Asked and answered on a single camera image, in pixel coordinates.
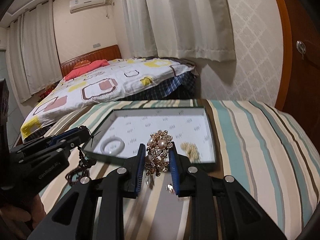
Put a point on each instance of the metal door lock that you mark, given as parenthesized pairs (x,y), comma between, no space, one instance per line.
(301,48)

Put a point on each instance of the orange embroidered cushion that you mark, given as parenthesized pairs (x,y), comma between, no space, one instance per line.
(81,64)

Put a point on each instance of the small pink gold brooch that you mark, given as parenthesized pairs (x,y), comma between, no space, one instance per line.
(191,151)

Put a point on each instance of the plaid blue bed sheet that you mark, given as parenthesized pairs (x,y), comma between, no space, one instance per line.
(181,87)

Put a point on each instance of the pale jade bangle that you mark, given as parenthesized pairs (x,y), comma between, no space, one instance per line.
(112,146)

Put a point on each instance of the wooden headboard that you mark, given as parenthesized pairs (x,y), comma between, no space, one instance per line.
(108,53)

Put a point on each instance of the white air conditioner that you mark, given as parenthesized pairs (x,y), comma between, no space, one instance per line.
(79,5)

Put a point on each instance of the wooden door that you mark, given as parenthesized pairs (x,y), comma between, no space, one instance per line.
(299,85)

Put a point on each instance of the left white curtain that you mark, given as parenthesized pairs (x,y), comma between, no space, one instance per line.
(34,60)

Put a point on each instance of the middle white curtain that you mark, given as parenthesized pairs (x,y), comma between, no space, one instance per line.
(138,28)

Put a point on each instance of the white curtain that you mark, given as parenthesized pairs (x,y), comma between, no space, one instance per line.
(34,60)
(192,29)
(138,28)

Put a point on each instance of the patterned white bed quilt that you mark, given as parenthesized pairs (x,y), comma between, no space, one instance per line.
(122,78)

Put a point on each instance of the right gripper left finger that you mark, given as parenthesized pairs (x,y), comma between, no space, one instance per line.
(94,208)

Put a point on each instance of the green shallow box tray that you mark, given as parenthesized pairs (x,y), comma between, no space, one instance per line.
(120,134)

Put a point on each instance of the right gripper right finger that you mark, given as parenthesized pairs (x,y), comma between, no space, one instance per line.
(220,208)

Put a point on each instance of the wall power outlet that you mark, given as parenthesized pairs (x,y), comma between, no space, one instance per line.
(96,45)

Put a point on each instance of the striped tablecloth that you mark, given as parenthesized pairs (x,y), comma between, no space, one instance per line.
(266,150)

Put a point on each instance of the person's left hand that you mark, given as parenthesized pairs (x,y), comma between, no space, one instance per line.
(13,219)

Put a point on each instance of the right white curtain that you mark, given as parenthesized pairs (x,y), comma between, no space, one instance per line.
(192,29)

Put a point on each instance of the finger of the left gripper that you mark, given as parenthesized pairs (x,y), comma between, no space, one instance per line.
(77,136)

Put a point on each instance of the red pink pillow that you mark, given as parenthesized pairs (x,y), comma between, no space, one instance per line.
(85,68)

